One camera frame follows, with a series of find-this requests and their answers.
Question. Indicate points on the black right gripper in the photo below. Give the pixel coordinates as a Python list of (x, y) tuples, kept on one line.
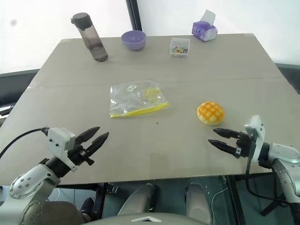
[(245, 144)]

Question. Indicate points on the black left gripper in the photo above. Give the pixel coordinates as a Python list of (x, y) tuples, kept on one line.
[(77, 153)]

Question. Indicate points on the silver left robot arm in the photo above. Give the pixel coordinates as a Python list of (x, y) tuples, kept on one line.
[(30, 185)]

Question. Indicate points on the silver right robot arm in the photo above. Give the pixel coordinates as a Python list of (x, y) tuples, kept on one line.
[(284, 164)]

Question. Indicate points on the yellow pineapple bun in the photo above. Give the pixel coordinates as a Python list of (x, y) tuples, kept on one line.
[(211, 112)]

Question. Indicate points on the clear yellow-zip plastic bag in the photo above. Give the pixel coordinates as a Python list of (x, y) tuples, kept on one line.
[(133, 100)]

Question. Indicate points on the grey robot right leg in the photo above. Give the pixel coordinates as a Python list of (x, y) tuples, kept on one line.
[(198, 200)]

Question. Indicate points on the grey robot leg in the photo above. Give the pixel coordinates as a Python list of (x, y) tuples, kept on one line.
[(198, 200), (138, 199)]

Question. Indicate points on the black shoe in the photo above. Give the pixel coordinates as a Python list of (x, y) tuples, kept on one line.
[(87, 208)]

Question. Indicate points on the grey robot left leg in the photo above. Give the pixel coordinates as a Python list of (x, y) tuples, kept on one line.
[(138, 199)]

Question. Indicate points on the brown trouser leg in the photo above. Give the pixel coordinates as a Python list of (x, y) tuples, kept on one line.
[(61, 213)]

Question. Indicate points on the grey robot torso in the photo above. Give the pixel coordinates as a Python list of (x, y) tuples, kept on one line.
[(150, 219)]

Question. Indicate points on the colourful small pieces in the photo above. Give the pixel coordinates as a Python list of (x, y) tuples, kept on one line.
[(180, 50)]

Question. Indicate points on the smoky grey water bottle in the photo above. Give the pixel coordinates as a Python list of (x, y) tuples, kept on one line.
[(92, 37)]

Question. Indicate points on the clear square plastic box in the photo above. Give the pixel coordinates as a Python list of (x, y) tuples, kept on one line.
[(179, 48)]

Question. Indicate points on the purple bowl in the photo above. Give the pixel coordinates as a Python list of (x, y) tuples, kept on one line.
[(133, 41)]

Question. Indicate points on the purple tissue pack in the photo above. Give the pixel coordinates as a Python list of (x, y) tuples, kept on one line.
[(204, 30)]

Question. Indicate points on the dark window pillar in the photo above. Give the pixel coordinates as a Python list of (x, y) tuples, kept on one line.
[(134, 14)]

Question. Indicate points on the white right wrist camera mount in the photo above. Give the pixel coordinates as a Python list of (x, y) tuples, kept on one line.
[(256, 131)]

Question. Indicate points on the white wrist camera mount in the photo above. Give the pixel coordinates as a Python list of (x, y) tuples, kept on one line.
[(57, 139), (256, 131)]

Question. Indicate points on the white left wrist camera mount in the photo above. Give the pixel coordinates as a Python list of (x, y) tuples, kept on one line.
[(57, 139)]

